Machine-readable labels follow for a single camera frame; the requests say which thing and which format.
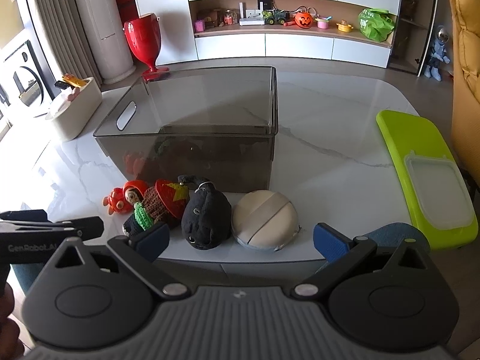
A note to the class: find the green plastic bag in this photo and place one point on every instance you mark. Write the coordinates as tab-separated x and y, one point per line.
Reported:
375	24

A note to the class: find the transparent grey storage box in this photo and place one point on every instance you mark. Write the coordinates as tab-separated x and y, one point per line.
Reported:
210	157

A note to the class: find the orange pumpkin bucket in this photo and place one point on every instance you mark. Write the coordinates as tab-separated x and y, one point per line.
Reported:
303	20

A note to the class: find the red hooded doll figurine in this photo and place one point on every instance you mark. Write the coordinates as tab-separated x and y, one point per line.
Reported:
133	195

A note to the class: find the clear jar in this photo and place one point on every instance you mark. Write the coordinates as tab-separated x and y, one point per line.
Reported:
230	17

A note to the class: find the blue astronaut figure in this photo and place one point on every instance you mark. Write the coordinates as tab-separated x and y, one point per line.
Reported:
438	50

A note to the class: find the small black item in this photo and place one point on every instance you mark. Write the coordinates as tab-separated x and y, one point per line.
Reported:
60	84

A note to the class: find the white marble desktop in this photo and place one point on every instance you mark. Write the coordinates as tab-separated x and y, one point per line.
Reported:
337	138

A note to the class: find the pink soft item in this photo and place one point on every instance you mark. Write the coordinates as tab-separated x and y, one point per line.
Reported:
74	93

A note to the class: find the green toy tractor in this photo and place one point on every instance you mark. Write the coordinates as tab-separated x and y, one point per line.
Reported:
275	17

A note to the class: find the red octopus toy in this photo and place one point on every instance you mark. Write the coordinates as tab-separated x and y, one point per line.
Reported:
115	202

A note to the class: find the person's left hand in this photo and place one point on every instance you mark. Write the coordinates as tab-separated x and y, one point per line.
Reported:
7	333

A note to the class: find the white column air conditioner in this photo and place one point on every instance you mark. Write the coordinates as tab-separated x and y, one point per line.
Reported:
108	26

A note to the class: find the white washing machine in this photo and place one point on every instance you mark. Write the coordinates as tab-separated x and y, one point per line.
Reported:
22	78

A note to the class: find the white television cabinet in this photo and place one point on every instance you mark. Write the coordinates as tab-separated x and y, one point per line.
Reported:
300	47

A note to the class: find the green lid with clear flap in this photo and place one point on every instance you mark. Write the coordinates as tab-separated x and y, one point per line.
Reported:
408	150

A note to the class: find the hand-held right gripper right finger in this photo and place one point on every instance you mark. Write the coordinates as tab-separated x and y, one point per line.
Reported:
332	242

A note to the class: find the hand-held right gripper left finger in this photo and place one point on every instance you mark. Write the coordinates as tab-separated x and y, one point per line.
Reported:
152	242

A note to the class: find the white router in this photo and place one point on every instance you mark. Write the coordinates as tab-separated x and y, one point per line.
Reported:
250	20

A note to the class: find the grey curtain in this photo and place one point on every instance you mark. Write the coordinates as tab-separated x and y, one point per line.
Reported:
52	15

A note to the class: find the small black box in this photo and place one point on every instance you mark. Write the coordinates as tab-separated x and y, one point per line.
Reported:
265	3

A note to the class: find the brown toy house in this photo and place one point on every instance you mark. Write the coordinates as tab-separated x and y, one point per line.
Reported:
210	18

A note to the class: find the pink toy cup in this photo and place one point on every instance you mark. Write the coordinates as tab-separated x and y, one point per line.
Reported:
199	26

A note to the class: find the beige round pouch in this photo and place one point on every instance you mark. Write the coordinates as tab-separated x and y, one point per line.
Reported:
262	217

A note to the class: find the crochet doll with star hat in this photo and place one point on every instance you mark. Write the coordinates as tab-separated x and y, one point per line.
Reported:
165	202

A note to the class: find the pink toy pot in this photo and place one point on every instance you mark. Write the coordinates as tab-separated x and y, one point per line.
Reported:
322	23

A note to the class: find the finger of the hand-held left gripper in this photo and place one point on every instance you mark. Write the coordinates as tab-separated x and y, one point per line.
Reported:
88	227

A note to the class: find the yellow sofa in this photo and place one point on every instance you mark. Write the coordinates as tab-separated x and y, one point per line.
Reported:
465	82

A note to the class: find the red goblet vase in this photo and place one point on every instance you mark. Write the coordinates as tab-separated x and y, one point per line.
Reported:
144	37

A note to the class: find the black plush toy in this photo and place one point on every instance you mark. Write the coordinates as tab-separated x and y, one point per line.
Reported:
206	217

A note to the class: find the glass display cabinet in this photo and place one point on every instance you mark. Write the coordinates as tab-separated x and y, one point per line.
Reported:
414	18

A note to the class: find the yellow toy pot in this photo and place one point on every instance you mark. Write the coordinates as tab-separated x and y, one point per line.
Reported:
345	27

